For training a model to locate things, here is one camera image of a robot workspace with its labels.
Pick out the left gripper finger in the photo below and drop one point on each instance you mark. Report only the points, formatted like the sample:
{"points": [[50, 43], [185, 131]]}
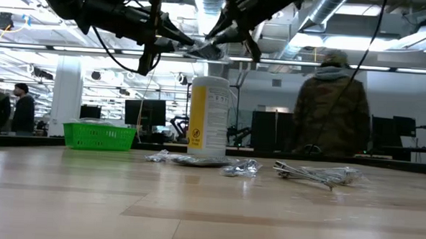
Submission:
{"points": [[173, 33], [167, 46]]}

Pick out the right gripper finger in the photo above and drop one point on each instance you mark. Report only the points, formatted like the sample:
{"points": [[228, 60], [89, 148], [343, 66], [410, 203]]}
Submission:
{"points": [[231, 35], [220, 24]]}

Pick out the black round item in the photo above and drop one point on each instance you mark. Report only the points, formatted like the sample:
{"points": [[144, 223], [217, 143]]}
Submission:
{"points": [[200, 161], [207, 51]]}

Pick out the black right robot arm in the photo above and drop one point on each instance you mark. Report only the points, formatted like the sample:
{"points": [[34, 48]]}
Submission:
{"points": [[288, 0]]}

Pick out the background black robot arm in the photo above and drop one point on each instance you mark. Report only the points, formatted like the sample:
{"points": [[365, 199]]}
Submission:
{"points": [[239, 133], [180, 127]]}

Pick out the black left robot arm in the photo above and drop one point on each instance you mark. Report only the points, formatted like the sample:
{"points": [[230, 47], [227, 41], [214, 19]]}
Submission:
{"points": [[106, 15]]}

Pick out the white yellow wipes canister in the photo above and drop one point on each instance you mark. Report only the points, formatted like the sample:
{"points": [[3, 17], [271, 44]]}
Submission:
{"points": [[213, 119]]}

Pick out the small black monitor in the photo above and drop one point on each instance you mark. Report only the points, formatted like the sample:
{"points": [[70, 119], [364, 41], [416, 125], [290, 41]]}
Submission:
{"points": [[90, 112]]}

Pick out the black cabinet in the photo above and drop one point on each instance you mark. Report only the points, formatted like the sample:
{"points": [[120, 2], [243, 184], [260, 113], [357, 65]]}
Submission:
{"points": [[270, 133]]}

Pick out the white column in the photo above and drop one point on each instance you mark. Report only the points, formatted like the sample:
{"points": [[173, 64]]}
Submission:
{"points": [[66, 91]]}

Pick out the green plastic basket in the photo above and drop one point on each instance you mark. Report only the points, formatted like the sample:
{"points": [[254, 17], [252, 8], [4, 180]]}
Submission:
{"points": [[97, 138]]}

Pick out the silver spiral duct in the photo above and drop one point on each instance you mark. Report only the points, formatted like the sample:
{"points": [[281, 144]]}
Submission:
{"points": [[326, 9], [211, 4]]}

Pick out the black ceiling camera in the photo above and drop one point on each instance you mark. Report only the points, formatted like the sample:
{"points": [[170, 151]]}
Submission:
{"points": [[3, 20]]}

